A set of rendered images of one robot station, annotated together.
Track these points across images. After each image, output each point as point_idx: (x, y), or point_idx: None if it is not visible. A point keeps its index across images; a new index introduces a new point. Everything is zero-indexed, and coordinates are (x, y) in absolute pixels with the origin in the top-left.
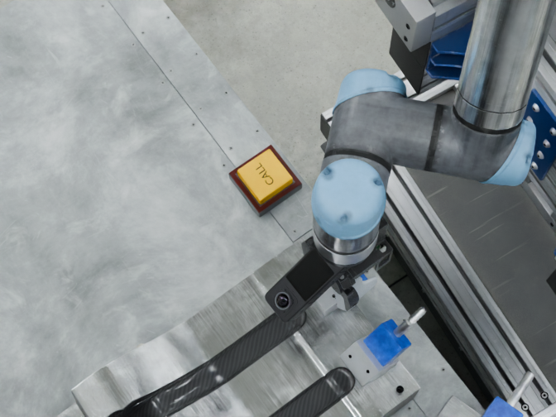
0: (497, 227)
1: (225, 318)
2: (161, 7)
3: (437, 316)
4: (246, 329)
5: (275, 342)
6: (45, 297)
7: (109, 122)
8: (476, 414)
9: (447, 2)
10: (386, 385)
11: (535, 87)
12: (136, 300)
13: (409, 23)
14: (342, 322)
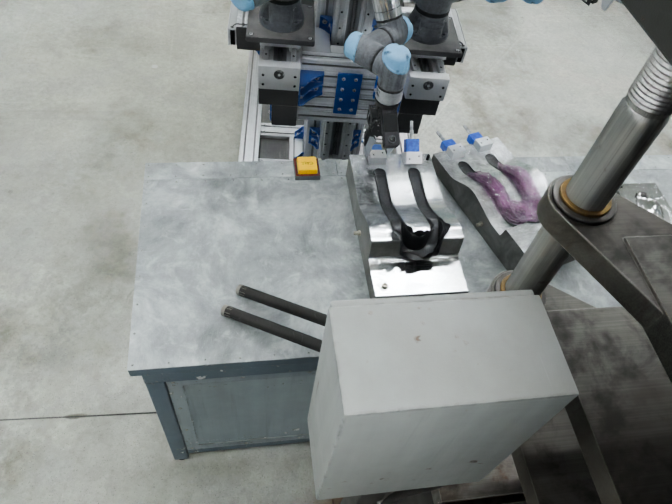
0: None
1: (366, 192)
2: (196, 164)
3: None
4: (375, 188)
5: (386, 183)
6: (303, 264)
7: (236, 205)
8: (443, 151)
9: (296, 61)
10: (423, 161)
11: (338, 71)
12: (327, 233)
13: (295, 74)
14: (391, 160)
